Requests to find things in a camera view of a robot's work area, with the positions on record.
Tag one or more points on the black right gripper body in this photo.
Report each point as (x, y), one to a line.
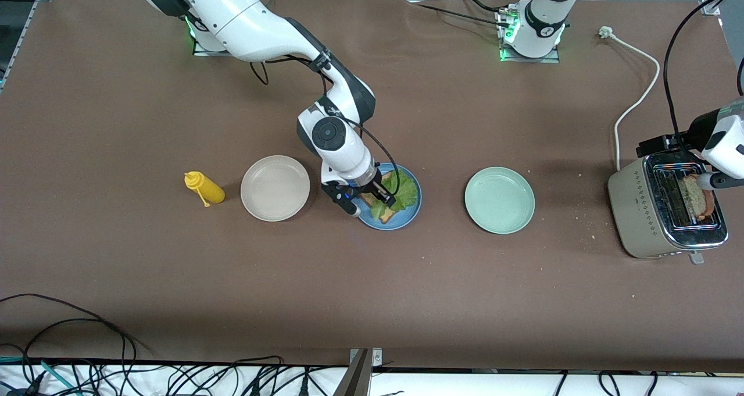
(378, 189)

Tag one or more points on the brown bread slice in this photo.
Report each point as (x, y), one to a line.
(388, 216)
(694, 198)

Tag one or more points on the green lettuce leaf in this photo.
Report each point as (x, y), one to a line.
(407, 189)

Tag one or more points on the yellow squeeze bottle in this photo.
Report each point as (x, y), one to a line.
(212, 192)

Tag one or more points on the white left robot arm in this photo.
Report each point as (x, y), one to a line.
(540, 18)

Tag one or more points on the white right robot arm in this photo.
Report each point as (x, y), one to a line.
(244, 24)

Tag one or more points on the blue round plate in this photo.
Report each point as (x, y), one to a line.
(383, 226)

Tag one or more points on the beige round plate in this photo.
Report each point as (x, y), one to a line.
(275, 188)

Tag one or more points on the mint green round plate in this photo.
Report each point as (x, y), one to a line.
(499, 200)

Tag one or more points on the beige metal toaster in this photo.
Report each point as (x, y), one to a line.
(633, 210)

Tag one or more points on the grey metal bar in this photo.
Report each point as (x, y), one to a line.
(354, 381)

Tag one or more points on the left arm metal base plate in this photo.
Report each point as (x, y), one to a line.
(529, 60)

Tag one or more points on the small metal table bracket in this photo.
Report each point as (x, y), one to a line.
(376, 358)

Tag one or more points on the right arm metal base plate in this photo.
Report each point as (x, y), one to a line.
(200, 52)

